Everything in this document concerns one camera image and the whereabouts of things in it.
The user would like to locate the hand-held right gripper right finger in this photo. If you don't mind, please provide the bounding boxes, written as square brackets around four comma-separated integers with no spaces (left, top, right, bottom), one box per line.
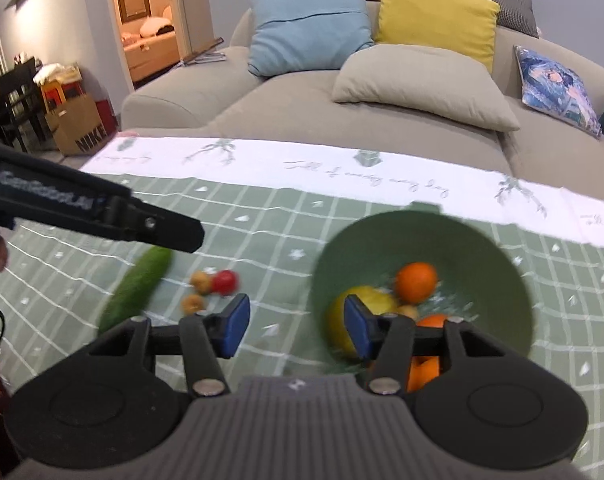
[343,294,511,395]

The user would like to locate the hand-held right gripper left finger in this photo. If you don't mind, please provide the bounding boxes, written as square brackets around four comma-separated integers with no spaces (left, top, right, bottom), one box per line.
[89,293,252,397]

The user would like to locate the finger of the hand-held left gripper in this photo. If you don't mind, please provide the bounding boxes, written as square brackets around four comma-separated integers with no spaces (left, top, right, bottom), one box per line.
[99,194,206,255]

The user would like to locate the large yellow-green citrus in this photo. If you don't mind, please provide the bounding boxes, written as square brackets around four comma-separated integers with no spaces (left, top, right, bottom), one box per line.
[329,286,401,361]

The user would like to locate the orange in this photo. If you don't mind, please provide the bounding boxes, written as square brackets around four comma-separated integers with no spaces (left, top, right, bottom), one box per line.
[394,261,440,305]
[416,313,454,330]
[407,355,442,395]

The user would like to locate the green plastic colander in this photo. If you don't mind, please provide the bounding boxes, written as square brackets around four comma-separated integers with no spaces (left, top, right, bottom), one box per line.
[309,201,533,376]

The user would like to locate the small red fruit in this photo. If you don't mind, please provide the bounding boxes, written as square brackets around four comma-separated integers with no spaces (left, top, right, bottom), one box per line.
[211,270,240,295]

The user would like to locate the brown paper bag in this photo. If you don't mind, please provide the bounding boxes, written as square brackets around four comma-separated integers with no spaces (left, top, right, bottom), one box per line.
[44,94,108,156]

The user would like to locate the green cucumber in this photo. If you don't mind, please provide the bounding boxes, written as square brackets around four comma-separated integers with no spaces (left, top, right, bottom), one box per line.
[98,246,174,336]

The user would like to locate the green checked tablecloth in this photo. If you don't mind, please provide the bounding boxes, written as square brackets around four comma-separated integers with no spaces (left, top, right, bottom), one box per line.
[0,132,604,480]

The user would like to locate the red bag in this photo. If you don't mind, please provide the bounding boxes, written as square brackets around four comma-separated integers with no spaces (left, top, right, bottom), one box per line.
[94,100,117,136]

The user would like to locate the stacked plastic stools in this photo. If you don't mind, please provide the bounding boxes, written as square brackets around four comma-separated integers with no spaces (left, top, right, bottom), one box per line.
[41,80,86,111]

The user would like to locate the black dining chair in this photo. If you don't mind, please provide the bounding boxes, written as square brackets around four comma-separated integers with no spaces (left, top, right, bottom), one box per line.
[0,57,48,154]

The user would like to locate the white cloth pile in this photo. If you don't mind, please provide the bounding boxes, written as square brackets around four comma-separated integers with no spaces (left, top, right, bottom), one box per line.
[33,62,81,86]

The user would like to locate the beige sofa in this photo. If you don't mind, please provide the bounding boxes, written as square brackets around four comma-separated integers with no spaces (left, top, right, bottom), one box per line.
[119,0,604,196]

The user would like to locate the bed with beige cover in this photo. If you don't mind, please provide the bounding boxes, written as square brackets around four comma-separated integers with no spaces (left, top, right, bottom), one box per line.
[122,5,179,81]

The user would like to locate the dark tablet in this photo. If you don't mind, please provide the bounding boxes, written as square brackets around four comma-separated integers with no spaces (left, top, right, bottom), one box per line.
[182,37,228,66]

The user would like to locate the white pillow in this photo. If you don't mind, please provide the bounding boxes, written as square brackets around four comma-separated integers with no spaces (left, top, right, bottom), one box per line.
[139,16,176,39]

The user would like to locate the light blue cushion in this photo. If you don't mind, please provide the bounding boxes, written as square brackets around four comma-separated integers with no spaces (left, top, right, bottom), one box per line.
[247,0,376,79]

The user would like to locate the beige cushion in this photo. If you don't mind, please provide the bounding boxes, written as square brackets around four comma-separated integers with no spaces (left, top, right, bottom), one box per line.
[332,44,521,132]

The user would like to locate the blue printed cushion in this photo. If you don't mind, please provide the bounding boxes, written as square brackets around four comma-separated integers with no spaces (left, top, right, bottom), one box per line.
[513,45,603,139]

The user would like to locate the yellow cushion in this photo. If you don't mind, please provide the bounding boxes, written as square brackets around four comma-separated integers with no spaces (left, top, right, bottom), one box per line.
[374,0,501,75]

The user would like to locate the grey cushion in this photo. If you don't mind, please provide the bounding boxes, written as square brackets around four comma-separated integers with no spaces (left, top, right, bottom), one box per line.
[420,0,539,38]

